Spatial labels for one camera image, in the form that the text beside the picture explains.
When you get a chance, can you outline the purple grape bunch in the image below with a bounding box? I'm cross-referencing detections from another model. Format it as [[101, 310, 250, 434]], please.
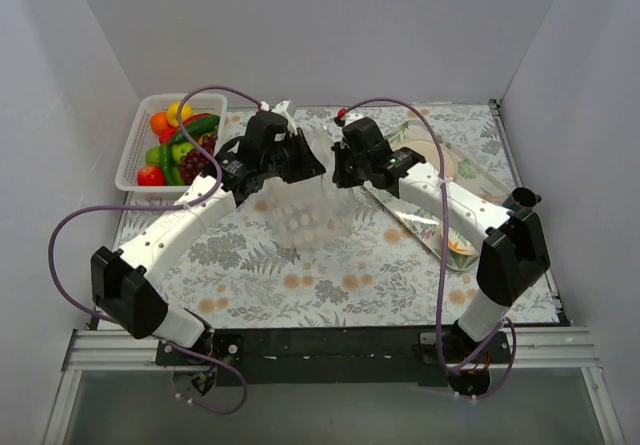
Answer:
[[172, 132, 217, 185]]

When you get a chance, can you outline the clear zip top bag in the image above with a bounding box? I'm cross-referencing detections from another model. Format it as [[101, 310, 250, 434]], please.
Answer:
[[264, 125, 355, 251]]

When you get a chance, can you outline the green cucumber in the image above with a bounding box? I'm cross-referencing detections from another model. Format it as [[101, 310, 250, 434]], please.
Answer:
[[169, 114, 220, 145]]

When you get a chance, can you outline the small green pepper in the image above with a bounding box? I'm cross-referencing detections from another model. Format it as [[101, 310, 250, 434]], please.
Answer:
[[159, 143, 184, 186]]

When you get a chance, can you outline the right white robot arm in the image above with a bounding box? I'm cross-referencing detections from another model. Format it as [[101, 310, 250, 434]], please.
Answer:
[[332, 111, 550, 365]]

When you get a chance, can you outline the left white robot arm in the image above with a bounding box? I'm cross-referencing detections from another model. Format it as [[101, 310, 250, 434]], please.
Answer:
[[91, 102, 326, 365]]

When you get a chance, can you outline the beige pink round plate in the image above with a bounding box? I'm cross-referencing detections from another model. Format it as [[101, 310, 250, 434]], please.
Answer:
[[391, 139, 458, 179]]

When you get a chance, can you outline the floral table mat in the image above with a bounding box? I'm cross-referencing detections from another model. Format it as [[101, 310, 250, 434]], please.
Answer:
[[97, 104, 561, 329]]

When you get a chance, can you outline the yellow apple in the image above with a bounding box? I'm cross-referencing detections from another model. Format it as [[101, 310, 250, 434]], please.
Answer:
[[166, 102, 193, 128]]

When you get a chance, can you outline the red chili pepper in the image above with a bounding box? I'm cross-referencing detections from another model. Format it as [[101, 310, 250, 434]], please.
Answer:
[[159, 113, 209, 144]]

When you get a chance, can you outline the green apple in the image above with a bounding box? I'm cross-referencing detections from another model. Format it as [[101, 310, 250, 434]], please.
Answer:
[[145, 143, 194, 166]]

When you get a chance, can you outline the floral rectangular tray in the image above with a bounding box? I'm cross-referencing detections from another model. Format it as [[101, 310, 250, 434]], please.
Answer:
[[365, 119, 511, 272]]

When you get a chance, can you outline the red apple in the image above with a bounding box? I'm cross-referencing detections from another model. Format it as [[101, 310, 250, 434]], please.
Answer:
[[136, 165, 167, 187]]

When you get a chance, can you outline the orange fruit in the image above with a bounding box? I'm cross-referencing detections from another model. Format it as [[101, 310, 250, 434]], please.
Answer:
[[150, 111, 171, 135]]

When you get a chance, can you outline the white plastic basket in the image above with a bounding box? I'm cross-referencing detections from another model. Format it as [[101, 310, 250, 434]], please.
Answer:
[[114, 93, 229, 194]]

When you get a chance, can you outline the dark blue mug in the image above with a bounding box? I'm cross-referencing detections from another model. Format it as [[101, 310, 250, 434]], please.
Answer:
[[502, 187, 542, 213]]

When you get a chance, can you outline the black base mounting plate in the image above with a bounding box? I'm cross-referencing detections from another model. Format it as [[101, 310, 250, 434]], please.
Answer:
[[154, 324, 516, 389]]

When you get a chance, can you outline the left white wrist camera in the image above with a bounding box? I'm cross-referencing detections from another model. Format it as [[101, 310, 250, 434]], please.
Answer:
[[259, 100, 297, 135]]

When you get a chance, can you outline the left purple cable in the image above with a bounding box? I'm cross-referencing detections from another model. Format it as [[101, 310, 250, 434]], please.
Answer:
[[47, 84, 271, 415]]

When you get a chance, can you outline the aluminium frame rail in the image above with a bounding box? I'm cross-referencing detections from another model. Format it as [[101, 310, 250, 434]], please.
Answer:
[[63, 327, 600, 370]]

